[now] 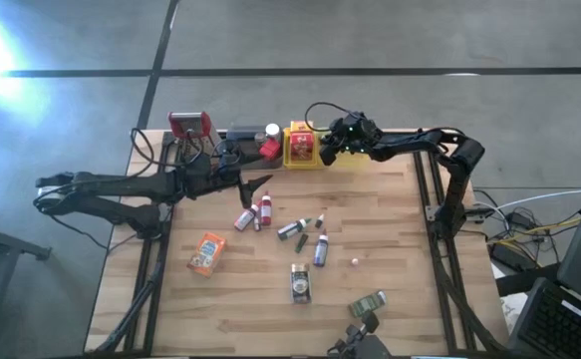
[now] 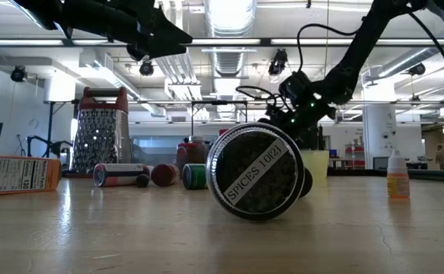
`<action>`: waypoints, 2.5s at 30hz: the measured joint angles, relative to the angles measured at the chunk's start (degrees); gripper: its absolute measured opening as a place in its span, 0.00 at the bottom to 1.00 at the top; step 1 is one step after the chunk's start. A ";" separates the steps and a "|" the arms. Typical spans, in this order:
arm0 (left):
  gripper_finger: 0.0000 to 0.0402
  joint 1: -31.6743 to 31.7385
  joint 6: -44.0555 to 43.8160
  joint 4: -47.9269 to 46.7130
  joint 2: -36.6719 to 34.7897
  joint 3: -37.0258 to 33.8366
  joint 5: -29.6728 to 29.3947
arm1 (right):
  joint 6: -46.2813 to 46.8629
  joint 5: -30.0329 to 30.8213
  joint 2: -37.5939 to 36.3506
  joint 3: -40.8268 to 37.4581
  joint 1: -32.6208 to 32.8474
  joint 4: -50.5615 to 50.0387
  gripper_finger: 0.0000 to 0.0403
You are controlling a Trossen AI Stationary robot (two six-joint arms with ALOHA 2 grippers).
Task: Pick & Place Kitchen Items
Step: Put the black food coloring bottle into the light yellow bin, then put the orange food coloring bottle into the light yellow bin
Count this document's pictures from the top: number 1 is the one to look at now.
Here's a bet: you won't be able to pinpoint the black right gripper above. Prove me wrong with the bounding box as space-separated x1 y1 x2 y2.
319 113 382 166

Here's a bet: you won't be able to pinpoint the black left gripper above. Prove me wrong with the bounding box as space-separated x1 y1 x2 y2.
204 153 274 209

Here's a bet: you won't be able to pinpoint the red tin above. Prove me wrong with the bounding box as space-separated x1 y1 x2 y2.
258 138 283 162

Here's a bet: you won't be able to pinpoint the large red food colouring bottle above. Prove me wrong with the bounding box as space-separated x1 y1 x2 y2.
260 191 274 226

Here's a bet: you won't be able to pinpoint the red fruit snack box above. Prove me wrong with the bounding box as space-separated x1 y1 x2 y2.
289 119 316 163

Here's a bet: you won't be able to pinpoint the translucent yellow-green bin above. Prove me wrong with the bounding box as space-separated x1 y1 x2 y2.
318 128 373 169

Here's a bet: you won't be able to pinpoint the grey plastic bin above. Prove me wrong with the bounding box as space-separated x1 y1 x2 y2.
224 124 284 170

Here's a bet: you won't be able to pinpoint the yellow perforated basket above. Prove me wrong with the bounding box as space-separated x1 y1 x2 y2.
283 127 320 171

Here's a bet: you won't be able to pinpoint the pink labelled bottle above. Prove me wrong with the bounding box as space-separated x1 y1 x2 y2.
233 202 260 232

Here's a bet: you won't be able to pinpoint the green food colouring bottle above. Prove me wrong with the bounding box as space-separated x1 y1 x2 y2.
277 216 313 242

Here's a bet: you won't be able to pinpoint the orange food box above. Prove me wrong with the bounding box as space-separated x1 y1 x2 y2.
185 231 228 278

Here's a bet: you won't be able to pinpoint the blue food colouring bottle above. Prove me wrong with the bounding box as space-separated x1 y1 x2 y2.
312 228 330 268

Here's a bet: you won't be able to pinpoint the spice jar labelled SPICES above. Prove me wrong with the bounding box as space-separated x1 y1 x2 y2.
290 262 313 306

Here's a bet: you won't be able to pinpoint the black power brick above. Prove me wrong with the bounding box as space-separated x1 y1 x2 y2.
488 241 525 270

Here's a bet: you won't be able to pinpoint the black floor stand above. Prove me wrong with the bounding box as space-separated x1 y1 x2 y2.
0 217 53 359

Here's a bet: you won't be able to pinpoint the open grey laptop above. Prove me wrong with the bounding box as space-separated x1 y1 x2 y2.
508 164 581 359

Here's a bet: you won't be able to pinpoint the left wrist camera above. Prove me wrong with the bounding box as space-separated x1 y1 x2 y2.
218 152 242 181

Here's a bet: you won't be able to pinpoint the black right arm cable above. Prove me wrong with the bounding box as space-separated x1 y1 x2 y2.
303 102 351 134

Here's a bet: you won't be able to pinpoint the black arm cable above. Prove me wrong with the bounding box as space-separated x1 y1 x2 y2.
130 128 251 174
303 102 351 134

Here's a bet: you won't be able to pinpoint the metal box grater red handle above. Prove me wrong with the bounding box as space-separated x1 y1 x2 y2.
167 111 225 164

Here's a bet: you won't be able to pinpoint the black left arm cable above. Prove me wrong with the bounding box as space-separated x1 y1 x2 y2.
130 128 251 174

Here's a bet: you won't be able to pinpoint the black table frame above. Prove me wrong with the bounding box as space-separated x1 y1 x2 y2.
84 119 510 359

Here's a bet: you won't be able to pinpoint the white cable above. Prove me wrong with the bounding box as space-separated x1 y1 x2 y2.
488 187 581 213

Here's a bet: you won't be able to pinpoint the yellow cable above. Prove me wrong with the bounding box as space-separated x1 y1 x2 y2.
488 216 581 245

